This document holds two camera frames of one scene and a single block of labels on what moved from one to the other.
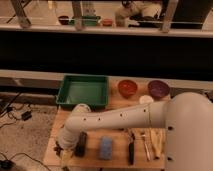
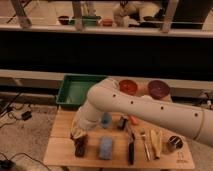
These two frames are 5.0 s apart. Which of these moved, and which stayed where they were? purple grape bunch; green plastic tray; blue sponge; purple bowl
Moved: purple grape bunch
Stayed: purple bowl; green plastic tray; blue sponge
